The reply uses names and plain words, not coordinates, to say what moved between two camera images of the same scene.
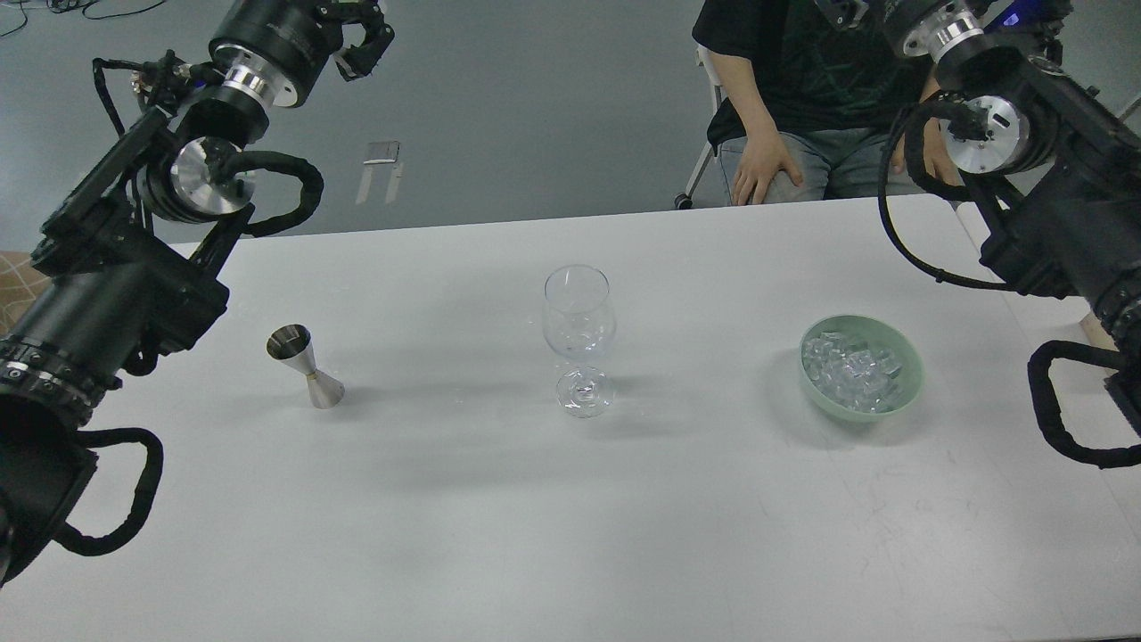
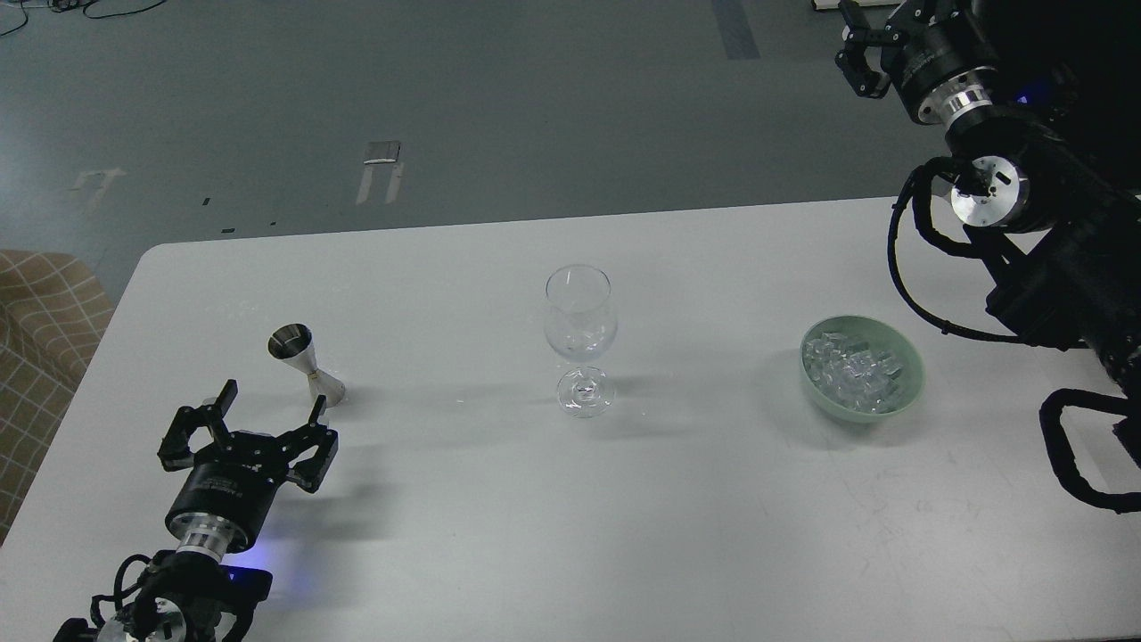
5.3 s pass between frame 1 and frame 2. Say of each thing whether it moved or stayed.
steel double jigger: stayed
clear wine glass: stayed
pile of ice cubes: stayed
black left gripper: moved
